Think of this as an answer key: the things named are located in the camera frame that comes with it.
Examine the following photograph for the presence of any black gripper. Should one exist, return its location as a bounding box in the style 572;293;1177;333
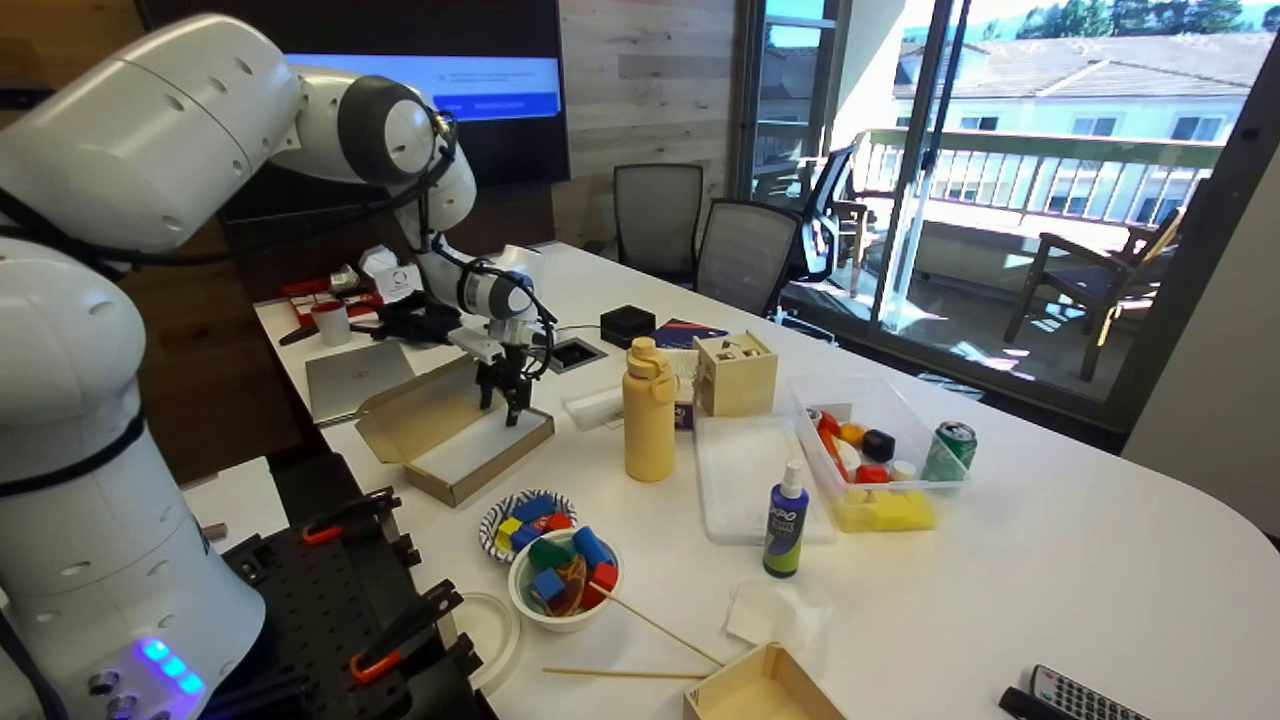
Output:
473;344;539;432

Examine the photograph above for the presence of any white item with logo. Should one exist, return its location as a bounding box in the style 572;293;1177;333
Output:
355;243;426;307

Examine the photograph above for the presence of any black remote control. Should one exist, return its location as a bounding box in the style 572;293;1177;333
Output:
994;661;1150;720

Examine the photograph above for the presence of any black mounting plate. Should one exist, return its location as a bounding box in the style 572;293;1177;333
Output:
216;444;502;720

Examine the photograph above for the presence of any black orange clamp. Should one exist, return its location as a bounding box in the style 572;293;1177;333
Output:
347;577;469;694
290;484;405;553

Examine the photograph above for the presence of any blue striped cloth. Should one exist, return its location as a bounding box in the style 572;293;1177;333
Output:
477;484;580;568

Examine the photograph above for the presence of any wall TV screen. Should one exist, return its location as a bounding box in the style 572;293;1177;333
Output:
130;0;572;229

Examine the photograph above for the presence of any clear plastic tray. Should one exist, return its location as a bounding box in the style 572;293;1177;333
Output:
692;407;839;548

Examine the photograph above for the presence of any thin wooden stick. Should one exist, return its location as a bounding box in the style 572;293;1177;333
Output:
539;661;713;684
592;583;728;671

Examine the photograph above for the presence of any black bag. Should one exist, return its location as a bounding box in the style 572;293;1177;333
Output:
375;293;465;354

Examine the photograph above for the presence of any black framed phone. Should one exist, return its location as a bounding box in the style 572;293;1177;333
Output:
545;333;612;378

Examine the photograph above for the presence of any yellow sponge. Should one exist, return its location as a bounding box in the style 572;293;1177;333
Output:
833;484;936;535

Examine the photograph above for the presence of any balcony railing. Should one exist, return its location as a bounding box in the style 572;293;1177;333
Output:
850;130;1224;232

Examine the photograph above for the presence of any wooden box with holes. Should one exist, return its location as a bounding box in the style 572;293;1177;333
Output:
688;330;780;420

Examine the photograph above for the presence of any wooden patio chair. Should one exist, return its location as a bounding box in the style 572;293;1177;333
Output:
1005;178;1203;385

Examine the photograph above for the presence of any grey mesh office chair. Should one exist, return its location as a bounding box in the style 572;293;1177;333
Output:
612;161;707;285
692;195;802;320

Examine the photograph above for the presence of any white bowl with blocks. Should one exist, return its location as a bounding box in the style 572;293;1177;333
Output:
502;525;625;633

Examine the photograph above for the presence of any white paper roll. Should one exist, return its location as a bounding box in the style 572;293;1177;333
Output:
555;379;629;432

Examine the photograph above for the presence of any red and white box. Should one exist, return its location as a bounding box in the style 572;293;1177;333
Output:
279;276;382;344

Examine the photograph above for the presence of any wooden tray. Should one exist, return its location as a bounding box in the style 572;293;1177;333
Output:
680;639;850;720

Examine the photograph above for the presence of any white ring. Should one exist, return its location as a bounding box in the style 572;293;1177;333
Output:
443;590;525;697

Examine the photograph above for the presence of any blue and red book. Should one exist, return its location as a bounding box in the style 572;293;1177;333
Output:
653;315;733;354

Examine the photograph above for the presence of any green can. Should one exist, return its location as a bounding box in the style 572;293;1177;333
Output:
914;415;979;488

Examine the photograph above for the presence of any blue glue bottle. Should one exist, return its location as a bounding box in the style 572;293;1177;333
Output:
760;460;810;579

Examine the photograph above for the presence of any yellow bottle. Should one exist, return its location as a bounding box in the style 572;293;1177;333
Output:
619;333;680;488

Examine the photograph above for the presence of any silver laptop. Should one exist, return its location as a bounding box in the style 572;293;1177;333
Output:
300;337;415;428

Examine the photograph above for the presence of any black office chair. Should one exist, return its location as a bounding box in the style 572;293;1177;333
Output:
796;138;869;289

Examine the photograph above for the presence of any small black box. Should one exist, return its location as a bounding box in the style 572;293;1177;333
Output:
594;303;658;354

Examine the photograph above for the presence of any clear plastic container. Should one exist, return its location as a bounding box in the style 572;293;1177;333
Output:
796;396;966;535

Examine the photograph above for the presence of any small white cup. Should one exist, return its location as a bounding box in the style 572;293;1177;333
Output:
311;303;355;354

